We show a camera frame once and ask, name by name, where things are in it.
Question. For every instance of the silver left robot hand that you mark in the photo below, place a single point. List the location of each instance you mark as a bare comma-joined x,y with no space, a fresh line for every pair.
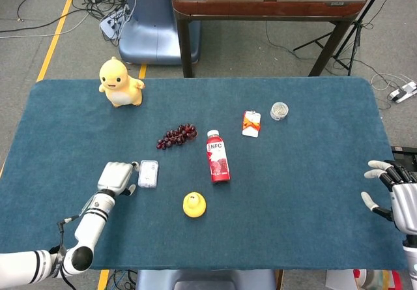
114,176

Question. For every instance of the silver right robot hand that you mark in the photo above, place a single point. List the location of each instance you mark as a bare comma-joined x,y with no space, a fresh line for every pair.
405,202

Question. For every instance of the small clear plastic clip box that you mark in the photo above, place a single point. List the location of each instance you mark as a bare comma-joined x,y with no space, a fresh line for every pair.
148,174

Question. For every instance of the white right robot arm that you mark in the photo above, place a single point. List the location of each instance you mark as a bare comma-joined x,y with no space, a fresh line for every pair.
411,264

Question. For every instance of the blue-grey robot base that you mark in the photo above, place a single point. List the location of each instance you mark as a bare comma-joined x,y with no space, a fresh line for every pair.
150,32

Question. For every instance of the black equipment case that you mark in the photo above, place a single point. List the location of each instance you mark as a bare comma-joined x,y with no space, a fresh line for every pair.
405,154

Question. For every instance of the dark red grape bunch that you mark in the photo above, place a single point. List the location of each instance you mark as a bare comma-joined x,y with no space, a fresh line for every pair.
177,137

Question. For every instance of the yellow pear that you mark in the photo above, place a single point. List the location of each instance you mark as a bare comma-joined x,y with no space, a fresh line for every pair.
194,205

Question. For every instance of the yellow plush dinosaur toy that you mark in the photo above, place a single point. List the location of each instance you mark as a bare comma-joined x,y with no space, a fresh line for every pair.
119,88

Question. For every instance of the white paper sheet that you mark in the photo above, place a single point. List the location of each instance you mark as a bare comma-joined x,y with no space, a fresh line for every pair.
340,280

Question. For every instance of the red NFC juice bottle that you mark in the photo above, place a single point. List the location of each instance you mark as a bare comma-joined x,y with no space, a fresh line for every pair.
217,159

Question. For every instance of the white power strip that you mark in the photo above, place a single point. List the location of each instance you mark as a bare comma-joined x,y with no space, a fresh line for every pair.
404,91

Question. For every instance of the blue felt table cloth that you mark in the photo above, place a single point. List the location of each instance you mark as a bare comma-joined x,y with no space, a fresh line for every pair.
293,189

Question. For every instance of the grey robot torso base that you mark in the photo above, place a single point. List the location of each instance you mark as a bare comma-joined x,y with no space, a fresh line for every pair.
205,280

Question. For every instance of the orange white snack packet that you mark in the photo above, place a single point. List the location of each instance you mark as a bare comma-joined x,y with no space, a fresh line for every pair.
251,130

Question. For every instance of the grey power strip with plugs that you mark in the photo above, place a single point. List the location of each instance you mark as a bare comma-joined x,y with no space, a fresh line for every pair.
110,23

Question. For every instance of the round clear plastic container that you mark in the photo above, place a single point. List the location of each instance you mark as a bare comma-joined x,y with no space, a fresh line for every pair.
279,111

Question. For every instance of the black tripod stand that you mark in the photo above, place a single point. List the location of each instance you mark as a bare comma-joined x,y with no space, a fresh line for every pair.
356,26

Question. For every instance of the brown mahjong table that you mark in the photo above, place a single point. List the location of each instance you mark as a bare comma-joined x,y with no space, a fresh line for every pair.
270,6

